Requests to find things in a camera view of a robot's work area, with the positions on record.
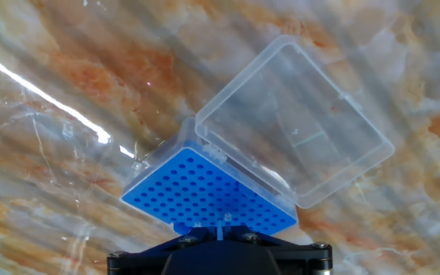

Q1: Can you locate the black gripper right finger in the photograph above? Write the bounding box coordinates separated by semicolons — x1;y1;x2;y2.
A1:
222;225;334;275

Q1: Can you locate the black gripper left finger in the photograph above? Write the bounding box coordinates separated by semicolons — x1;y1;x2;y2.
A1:
107;225;219;275

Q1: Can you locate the blue pipette tip holder box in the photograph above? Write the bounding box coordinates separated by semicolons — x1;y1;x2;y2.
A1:
119;34;396;236

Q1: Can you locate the orange marble pattern mat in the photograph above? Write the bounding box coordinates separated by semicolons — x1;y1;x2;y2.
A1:
0;0;440;275

